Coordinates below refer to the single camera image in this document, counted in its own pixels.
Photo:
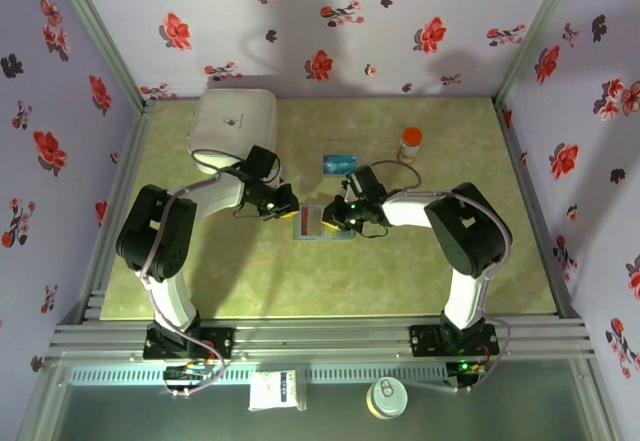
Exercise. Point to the red credit card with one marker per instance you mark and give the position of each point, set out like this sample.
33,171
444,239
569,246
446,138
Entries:
311,220

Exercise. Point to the grey card holder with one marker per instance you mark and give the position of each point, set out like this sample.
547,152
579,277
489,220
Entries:
306,237

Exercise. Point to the blue credit card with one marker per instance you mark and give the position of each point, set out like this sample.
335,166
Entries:
340,164

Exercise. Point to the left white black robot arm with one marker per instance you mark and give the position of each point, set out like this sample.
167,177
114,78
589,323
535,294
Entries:
155,236

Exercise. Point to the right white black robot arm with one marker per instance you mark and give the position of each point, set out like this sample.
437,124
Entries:
465,231

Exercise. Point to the white zip case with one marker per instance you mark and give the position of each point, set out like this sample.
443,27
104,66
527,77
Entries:
232,123

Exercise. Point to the orange capped small bottle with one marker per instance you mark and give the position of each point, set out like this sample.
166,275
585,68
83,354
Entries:
411,143

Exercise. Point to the white paper packet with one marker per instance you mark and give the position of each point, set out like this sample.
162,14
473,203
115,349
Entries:
272,391

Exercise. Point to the silver tin can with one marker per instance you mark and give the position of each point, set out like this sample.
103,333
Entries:
386,398

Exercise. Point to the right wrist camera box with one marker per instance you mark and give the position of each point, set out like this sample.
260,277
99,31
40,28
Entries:
347,193

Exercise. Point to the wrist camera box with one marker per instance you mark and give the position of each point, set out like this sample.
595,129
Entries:
280,177
347,193

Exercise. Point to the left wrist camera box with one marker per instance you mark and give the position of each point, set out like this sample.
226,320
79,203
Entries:
280,177

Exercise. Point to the aluminium front frame rail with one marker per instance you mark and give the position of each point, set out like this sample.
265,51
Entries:
320,336

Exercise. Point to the aluminium left side rail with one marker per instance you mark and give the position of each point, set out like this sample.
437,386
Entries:
134,151

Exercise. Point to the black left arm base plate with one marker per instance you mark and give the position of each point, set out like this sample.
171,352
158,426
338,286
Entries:
220,341

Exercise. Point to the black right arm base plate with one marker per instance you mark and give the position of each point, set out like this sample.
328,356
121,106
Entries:
425,341

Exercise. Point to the aluminium right side rail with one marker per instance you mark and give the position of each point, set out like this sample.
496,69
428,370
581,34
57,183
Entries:
523,176

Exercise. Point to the aluminium left corner post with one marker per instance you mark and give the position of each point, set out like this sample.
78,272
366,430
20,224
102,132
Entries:
97,36

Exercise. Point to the aluminium corner post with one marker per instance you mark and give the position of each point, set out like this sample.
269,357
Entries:
97,36
537,36

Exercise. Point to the aluminium right corner post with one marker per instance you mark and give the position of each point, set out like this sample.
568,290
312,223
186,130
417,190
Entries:
537,36

